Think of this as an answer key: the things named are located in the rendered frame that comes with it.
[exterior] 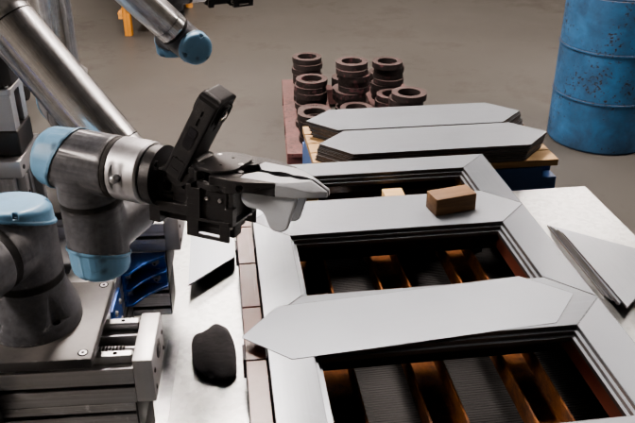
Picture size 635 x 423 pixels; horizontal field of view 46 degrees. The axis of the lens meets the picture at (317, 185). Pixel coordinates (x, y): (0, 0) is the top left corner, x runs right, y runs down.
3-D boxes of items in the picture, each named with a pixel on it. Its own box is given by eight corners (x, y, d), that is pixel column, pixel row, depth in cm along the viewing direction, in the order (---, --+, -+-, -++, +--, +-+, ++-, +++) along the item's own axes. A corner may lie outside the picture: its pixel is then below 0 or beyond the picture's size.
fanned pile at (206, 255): (231, 221, 230) (231, 210, 228) (236, 294, 195) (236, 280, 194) (192, 223, 229) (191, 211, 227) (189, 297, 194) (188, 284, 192)
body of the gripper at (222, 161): (263, 222, 87) (173, 204, 91) (265, 151, 84) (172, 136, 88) (232, 245, 80) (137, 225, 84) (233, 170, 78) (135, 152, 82)
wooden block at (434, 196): (464, 199, 207) (466, 183, 205) (475, 210, 202) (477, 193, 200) (425, 206, 203) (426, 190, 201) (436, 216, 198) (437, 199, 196)
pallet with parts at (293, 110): (407, 97, 528) (411, 32, 507) (439, 177, 413) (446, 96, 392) (282, 99, 525) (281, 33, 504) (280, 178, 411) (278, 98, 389)
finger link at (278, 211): (325, 234, 80) (248, 219, 83) (329, 182, 78) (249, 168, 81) (315, 245, 78) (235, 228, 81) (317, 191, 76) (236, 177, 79)
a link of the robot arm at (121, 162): (141, 129, 90) (98, 146, 82) (174, 135, 88) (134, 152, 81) (143, 188, 92) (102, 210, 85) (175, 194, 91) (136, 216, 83)
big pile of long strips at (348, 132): (513, 115, 280) (515, 100, 277) (557, 160, 244) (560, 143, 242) (302, 126, 270) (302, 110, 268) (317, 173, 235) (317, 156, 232)
